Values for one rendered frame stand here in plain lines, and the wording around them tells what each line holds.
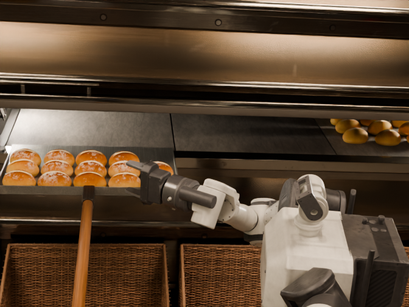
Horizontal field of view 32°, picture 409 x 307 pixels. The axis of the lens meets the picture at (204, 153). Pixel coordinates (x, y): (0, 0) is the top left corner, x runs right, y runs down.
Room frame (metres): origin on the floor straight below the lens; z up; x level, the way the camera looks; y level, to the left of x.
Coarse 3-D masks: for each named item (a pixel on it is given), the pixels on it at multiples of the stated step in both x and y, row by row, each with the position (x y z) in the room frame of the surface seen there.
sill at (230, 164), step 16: (0, 160) 2.13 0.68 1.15; (176, 160) 2.20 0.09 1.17; (192, 160) 2.21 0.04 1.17; (208, 160) 2.22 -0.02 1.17; (224, 160) 2.22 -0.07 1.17; (240, 160) 2.23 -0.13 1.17; (256, 160) 2.24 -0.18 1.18; (272, 160) 2.24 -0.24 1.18; (288, 160) 2.25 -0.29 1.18; (304, 160) 2.26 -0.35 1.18; (320, 160) 2.27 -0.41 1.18; (336, 160) 2.28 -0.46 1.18; (352, 160) 2.29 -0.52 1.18; (368, 160) 2.30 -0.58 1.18; (384, 160) 2.31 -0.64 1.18; (400, 160) 2.32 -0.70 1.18
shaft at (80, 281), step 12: (84, 204) 1.77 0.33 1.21; (84, 216) 1.70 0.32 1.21; (84, 228) 1.63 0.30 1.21; (84, 240) 1.57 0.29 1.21; (84, 252) 1.52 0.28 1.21; (84, 264) 1.46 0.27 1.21; (84, 276) 1.42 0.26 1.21; (84, 288) 1.37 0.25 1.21; (72, 300) 1.33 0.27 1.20; (84, 300) 1.33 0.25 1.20
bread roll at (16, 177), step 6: (6, 174) 1.89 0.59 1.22; (12, 174) 1.88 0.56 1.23; (18, 174) 1.88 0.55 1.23; (24, 174) 1.89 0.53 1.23; (30, 174) 1.90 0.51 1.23; (6, 180) 1.87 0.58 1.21; (12, 180) 1.87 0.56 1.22; (18, 180) 1.87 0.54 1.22; (24, 180) 1.87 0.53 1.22; (30, 180) 1.88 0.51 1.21
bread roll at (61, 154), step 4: (48, 152) 2.07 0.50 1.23; (52, 152) 2.06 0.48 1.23; (56, 152) 2.05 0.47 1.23; (60, 152) 2.05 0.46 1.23; (64, 152) 2.06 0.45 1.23; (68, 152) 2.07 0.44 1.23; (48, 156) 2.05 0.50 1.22; (52, 156) 2.04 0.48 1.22; (56, 156) 2.04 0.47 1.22; (60, 156) 2.05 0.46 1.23; (64, 156) 2.05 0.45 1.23; (68, 156) 2.05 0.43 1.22; (72, 156) 2.07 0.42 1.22; (44, 160) 2.05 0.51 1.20; (48, 160) 2.04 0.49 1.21; (64, 160) 2.04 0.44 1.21; (68, 160) 2.05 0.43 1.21; (72, 160) 2.06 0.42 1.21; (72, 164) 2.06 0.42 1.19
